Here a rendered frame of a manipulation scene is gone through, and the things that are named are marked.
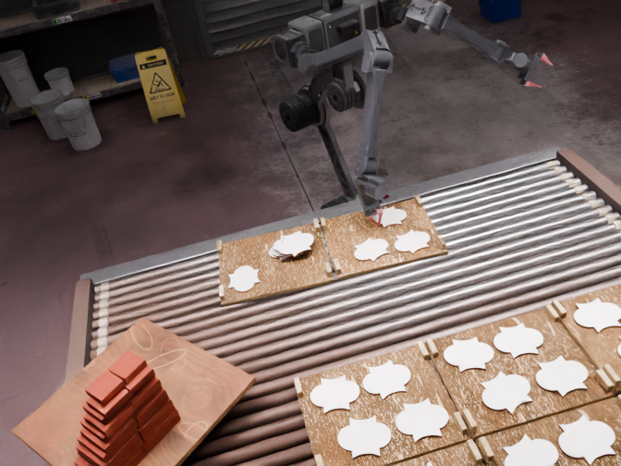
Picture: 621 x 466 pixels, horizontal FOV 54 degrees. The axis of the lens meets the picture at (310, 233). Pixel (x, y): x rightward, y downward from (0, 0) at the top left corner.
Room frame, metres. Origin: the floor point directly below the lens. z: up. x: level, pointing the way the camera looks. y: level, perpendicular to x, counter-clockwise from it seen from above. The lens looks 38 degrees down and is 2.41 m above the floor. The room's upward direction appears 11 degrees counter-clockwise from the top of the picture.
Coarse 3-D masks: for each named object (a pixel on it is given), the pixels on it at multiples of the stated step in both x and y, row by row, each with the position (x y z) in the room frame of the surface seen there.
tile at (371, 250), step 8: (368, 240) 1.78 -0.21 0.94; (376, 240) 1.77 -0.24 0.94; (384, 240) 1.76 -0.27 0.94; (360, 248) 1.74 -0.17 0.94; (368, 248) 1.74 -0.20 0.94; (376, 248) 1.73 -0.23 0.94; (384, 248) 1.72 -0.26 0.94; (360, 256) 1.70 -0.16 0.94; (368, 256) 1.69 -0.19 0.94; (376, 256) 1.68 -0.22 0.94
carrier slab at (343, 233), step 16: (384, 208) 1.97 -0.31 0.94; (400, 208) 1.95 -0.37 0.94; (416, 208) 1.93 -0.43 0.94; (320, 224) 1.96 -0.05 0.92; (336, 224) 1.93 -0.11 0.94; (352, 224) 1.91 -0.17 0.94; (368, 224) 1.89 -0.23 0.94; (416, 224) 1.83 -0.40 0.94; (432, 224) 1.81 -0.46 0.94; (336, 240) 1.83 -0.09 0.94; (352, 240) 1.81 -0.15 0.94; (432, 240) 1.72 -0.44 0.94; (336, 256) 1.73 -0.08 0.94; (352, 256) 1.72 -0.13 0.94; (384, 256) 1.68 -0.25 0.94; (400, 256) 1.67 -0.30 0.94; (416, 256) 1.65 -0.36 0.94; (432, 256) 1.64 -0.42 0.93; (352, 272) 1.63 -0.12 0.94; (368, 272) 1.63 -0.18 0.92
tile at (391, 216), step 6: (384, 210) 1.94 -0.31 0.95; (390, 210) 1.93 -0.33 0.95; (396, 210) 1.93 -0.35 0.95; (402, 210) 1.92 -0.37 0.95; (372, 216) 1.91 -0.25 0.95; (378, 216) 1.90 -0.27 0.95; (384, 216) 1.90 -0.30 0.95; (390, 216) 1.89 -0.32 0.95; (396, 216) 1.89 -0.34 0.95; (402, 216) 1.88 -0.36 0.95; (384, 222) 1.86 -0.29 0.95; (390, 222) 1.86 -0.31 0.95; (396, 222) 1.85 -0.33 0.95
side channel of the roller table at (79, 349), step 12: (84, 288) 1.82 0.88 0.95; (84, 300) 1.75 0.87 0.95; (72, 312) 1.70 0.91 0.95; (84, 312) 1.69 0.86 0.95; (72, 324) 1.64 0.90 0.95; (84, 324) 1.62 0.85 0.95; (72, 336) 1.58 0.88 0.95; (84, 336) 1.56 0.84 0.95; (72, 348) 1.52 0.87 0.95; (84, 348) 1.51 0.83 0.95; (72, 360) 1.46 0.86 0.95; (84, 360) 1.45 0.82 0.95; (72, 372) 1.41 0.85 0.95
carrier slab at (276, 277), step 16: (240, 240) 1.94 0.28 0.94; (256, 240) 1.92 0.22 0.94; (272, 240) 1.90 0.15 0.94; (320, 240) 1.84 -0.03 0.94; (224, 256) 1.87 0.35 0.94; (240, 256) 1.85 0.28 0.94; (256, 256) 1.83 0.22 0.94; (304, 256) 1.77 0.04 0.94; (320, 256) 1.75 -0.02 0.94; (224, 272) 1.77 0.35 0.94; (272, 272) 1.72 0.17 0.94; (288, 272) 1.70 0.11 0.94; (304, 272) 1.68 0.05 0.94; (320, 272) 1.67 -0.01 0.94; (256, 288) 1.65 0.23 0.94; (272, 288) 1.63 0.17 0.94; (288, 288) 1.61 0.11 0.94; (224, 304) 1.60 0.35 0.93
